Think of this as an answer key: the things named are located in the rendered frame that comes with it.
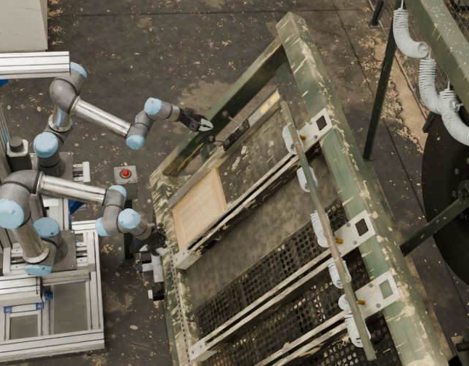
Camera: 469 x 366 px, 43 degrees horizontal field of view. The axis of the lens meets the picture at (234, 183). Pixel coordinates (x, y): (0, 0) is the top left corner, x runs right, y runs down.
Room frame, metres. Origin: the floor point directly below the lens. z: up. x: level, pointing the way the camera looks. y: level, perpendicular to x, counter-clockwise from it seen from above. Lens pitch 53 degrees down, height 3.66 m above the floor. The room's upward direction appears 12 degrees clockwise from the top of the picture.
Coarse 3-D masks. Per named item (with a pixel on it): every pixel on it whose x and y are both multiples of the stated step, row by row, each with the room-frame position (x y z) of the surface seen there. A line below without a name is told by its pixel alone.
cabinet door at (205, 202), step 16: (208, 176) 1.84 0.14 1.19; (192, 192) 1.82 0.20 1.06; (208, 192) 1.77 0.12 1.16; (176, 208) 1.79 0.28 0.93; (192, 208) 1.74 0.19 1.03; (208, 208) 1.69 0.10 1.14; (224, 208) 1.64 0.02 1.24; (176, 224) 1.70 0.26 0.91; (192, 224) 1.65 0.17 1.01; (208, 224) 1.60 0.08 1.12
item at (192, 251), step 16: (320, 112) 1.71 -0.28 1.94; (304, 128) 1.69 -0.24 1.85; (304, 144) 1.62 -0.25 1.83; (288, 160) 1.64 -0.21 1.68; (272, 176) 1.60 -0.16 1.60; (288, 176) 1.61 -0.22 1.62; (256, 192) 1.57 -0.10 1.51; (272, 192) 1.59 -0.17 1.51; (240, 208) 1.54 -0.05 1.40; (224, 224) 1.52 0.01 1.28; (192, 240) 1.52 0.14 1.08; (208, 240) 1.50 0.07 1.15; (176, 256) 1.49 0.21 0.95; (192, 256) 1.47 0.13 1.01
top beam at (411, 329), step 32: (288, 32) 2.17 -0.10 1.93; (320, 64) 2.01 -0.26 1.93; (320, 96) 1.79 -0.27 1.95; (352, 160) 1.48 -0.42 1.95; (352, 192) 1.35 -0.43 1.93; (384, 224) 1.24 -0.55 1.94; (384, 256) 1.09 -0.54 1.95; (384, 288) 1.00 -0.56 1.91; (416, 288) 1.02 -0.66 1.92; (416, 320) 0.88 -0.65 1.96; (416, 352) 0.79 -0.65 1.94
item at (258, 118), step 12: (276, 108) 1.97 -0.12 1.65; (252, 120) 1.96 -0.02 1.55; (264, 120) 1.95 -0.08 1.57; (252, 132) 1.93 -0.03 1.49; (240, 144) 1.92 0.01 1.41; (216, 156) 1.90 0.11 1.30; (228, 156) 1.90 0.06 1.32; (204, 168) 1.88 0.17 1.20; (192, 180) 1.86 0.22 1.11; (180, 192) 1.84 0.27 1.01; (168, 204) 1.82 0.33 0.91
